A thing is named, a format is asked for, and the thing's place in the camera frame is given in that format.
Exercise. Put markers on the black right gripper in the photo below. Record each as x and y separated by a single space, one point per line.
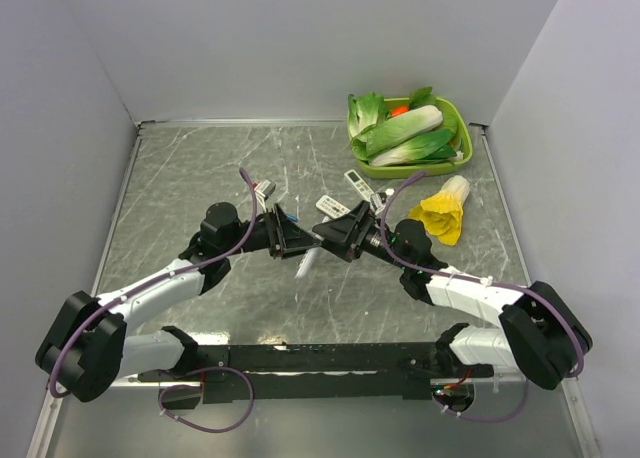
350 248

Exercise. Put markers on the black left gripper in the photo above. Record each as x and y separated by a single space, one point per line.
286 238

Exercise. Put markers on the white remote with orange button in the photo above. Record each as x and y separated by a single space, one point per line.
307 262

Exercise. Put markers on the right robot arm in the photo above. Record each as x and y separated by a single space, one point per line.
530 330

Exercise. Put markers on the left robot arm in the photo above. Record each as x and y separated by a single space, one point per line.
90 342

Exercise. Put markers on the white remote with coloured buttons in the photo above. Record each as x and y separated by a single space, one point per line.
331 207

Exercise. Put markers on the small white remote with display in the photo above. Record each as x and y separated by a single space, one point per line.
358 184

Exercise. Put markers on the yellow toy cabbage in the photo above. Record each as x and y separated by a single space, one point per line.
442 214

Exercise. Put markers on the toy cabbage middle of basket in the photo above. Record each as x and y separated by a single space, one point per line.
399 129

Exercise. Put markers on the toy bok choy dark green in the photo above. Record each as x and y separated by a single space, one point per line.
427 147

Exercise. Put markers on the toy lettuce left in basket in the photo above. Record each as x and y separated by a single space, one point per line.
365 111

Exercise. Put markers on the orange toy carrot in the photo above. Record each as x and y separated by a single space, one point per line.
398 111

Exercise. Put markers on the green plastic basket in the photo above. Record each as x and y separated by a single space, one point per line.
452 120

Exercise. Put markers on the small green leaf toy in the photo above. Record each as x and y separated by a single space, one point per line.
422 97

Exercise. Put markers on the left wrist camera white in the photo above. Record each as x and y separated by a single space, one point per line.
264 189

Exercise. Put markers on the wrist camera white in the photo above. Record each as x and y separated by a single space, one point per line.
379 200
264 189

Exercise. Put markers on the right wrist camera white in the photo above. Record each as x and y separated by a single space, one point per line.
379 200

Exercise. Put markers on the aluminium table frame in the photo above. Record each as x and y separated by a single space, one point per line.
174 172

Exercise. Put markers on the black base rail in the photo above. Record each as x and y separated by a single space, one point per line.
313 371

